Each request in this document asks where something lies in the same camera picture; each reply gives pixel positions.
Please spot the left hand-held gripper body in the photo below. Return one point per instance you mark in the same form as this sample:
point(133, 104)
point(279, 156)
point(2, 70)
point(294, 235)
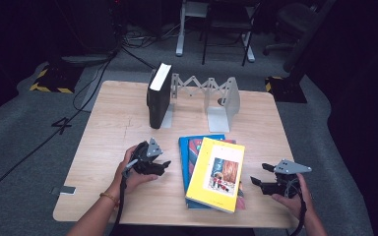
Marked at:
point(144, 160)

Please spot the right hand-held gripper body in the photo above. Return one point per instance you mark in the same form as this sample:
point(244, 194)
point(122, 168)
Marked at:
point(287, 185)

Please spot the blue book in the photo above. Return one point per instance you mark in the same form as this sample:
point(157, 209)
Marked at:
point(183, 164)

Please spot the yellow book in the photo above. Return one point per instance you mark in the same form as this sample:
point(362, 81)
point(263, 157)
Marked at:
point(203, 187)

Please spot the black hardcover book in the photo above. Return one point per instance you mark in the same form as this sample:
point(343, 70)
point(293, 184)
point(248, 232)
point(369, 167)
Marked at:
point(157, 105)

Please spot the white expandable bookend rack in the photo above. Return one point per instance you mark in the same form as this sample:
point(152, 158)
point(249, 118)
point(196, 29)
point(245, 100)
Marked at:
point(218, 118)

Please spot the person's right hand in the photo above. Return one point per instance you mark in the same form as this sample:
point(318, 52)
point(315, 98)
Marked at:
point(300, 205)

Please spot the person's left hand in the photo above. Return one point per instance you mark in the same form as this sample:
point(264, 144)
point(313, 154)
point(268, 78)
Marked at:
point(123, 185)

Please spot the grey tape piece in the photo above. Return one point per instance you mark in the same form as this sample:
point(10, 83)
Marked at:
point(66, 190)

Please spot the grey flat stand base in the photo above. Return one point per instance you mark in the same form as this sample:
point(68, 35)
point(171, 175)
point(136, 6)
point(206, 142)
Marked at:
point(82, 59)

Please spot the dark stand column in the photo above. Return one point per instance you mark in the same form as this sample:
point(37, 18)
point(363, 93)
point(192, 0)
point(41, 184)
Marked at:
point(303, 46)

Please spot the dark office chair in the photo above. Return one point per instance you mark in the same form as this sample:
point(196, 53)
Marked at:
point(292, 19)

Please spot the yellow-black striped base plate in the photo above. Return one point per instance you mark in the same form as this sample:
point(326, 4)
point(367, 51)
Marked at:
point(54, 80)
point(285, 90)

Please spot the white desk frame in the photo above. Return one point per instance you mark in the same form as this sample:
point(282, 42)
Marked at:
point(180, 32)

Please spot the black chair frame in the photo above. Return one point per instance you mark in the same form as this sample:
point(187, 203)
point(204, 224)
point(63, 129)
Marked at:
point(206, 36)

